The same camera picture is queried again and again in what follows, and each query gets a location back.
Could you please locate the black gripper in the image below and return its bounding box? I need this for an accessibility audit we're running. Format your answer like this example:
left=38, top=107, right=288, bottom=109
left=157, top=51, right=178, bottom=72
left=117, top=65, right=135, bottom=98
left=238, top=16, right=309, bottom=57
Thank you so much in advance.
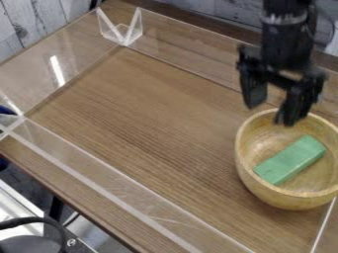
left=237, top=11, right=328, bottom=127

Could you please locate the green rectangular block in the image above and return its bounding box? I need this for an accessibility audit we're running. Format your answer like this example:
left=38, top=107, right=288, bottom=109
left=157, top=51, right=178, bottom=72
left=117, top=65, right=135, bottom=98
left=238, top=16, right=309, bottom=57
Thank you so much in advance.
left=254, top=134, right=326, bottom=186

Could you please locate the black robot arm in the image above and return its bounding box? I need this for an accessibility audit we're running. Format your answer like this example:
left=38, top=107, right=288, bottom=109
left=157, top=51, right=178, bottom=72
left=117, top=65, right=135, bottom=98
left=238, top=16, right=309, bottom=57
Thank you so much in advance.
left=237, top=0, right=328, bottom=127

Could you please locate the light wooden bowl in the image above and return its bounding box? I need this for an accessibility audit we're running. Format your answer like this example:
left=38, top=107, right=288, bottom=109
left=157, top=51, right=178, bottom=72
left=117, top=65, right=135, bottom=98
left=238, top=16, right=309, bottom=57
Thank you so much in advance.
left=234, top=109, right=338, bottom=211

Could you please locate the blue object at edge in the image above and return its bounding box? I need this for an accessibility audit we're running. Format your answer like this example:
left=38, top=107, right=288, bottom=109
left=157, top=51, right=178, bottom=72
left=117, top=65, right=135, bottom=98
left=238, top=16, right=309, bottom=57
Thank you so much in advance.
left=0, top=105, right=18, bottom=116

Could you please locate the clear acrylic corner bracket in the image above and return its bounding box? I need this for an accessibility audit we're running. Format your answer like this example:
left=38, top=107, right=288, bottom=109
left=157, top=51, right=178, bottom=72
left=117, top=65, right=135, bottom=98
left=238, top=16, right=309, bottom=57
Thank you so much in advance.
left=95, top=8, right=143, bottom=46

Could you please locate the clear acrylic tray wall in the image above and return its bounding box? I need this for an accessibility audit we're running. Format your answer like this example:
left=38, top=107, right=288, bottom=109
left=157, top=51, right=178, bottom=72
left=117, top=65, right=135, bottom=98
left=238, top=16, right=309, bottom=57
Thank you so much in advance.
left=0, top=0, right=338, bottom=253

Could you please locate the black cable loop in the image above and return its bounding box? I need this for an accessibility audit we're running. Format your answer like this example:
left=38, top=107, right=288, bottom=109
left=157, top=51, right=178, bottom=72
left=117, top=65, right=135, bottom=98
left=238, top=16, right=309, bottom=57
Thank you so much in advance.
left=0, top=215, right=67, bottom=253

